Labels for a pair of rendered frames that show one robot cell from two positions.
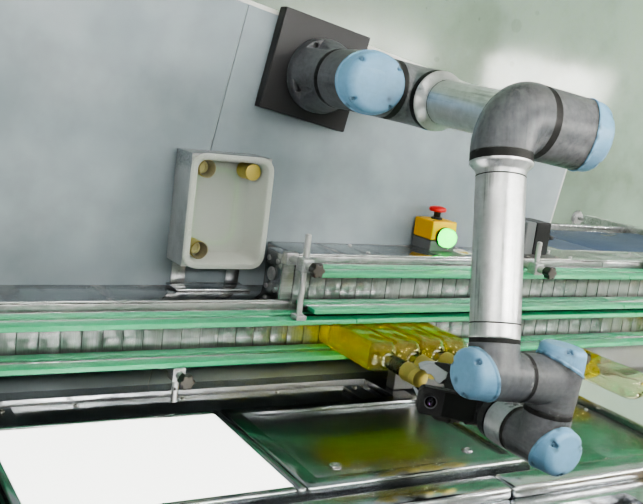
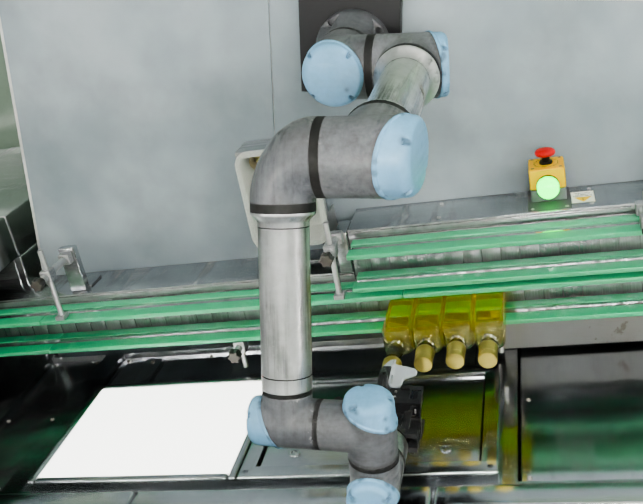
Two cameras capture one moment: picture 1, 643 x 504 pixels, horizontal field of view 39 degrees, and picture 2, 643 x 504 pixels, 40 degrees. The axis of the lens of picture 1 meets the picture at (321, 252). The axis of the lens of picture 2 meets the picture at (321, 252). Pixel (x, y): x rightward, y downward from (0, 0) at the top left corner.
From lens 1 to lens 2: 1.36 m
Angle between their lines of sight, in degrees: 47
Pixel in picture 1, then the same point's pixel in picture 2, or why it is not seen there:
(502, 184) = (262, 241)
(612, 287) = not seen: outside the picture
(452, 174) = (571, 105)
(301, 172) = not seen: hidden behind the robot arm
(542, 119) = (289, 170)
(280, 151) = not seen: hidden behind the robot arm
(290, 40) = (311, 21)
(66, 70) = (135, 100)
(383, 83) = (335, 75)
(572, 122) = (332, 164)
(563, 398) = (359, 451)
